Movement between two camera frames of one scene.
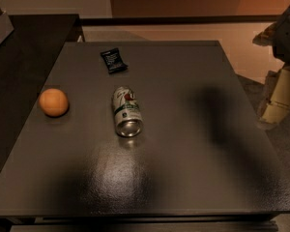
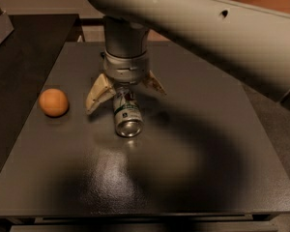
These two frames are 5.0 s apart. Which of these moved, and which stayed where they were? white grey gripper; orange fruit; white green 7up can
Moved: white grey gripper
Stayed: white green 7up can; orange fruit
